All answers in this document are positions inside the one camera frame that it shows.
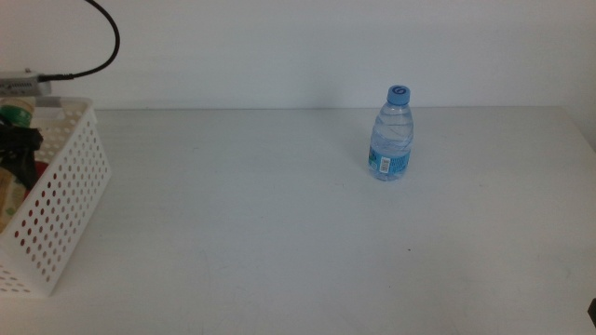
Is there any yellow liquid bottle green label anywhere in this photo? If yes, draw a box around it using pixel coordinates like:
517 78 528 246
0 96 34 234

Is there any clear water bottle blue cap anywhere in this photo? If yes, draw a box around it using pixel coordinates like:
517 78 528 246
367 85 414 181

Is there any white perforated plastic basket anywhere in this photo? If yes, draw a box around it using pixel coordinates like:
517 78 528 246
0 96 113 298

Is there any black braided left camera cable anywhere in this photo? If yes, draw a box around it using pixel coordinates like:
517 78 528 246
36 0 121 84

